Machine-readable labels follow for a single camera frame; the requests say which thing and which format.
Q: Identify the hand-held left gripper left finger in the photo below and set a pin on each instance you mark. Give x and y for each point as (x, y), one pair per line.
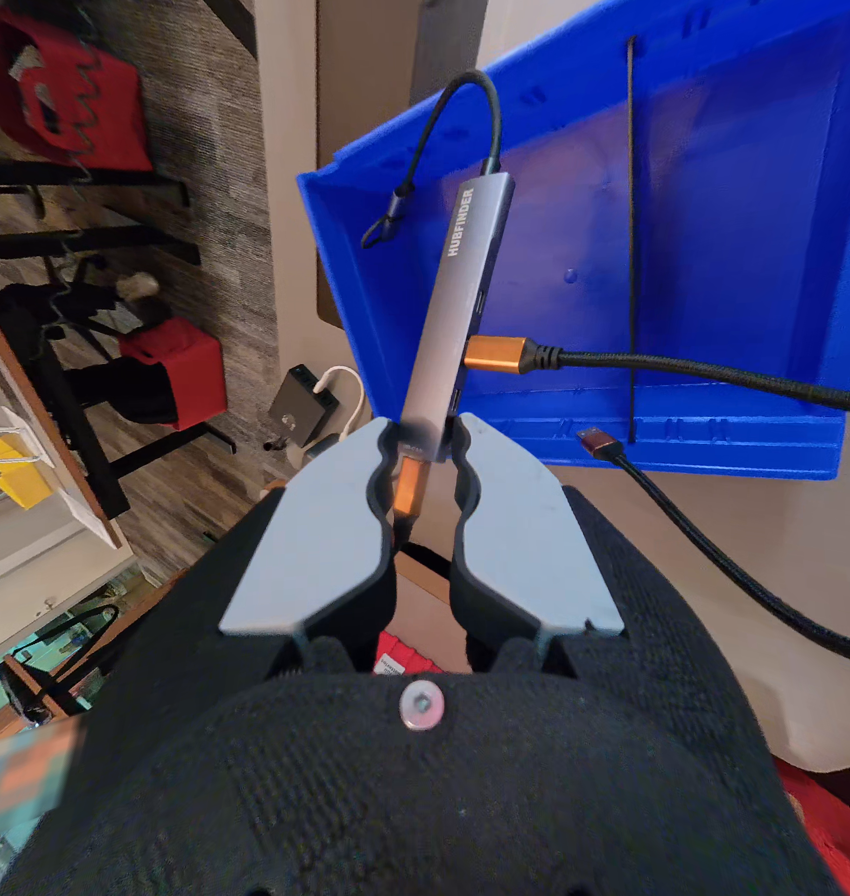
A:
(313, 546)

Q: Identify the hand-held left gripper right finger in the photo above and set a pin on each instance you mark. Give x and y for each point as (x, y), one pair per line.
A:
(530, 546)

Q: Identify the grey usb hub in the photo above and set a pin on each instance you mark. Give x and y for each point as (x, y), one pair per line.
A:
(453, 294)

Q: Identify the blue plastic bin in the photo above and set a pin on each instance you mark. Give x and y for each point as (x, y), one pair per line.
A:
(733, 210)

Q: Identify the cardboard box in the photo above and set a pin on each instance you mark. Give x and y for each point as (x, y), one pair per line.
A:
(425, 602)

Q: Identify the black power adapter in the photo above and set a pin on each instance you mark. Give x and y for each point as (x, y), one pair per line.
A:
(302, 406)

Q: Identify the red plastic bin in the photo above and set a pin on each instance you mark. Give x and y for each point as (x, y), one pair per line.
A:
(187, 378)
(411, 654)
(838, 826)
(110, 105)

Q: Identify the wooden table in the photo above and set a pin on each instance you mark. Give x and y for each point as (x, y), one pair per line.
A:
(82, 518)

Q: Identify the yellow plastic bin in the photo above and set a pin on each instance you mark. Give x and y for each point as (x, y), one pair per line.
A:
(18, 490)

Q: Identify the black bin divider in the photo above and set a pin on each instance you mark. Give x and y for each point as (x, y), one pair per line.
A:
(632, 210)

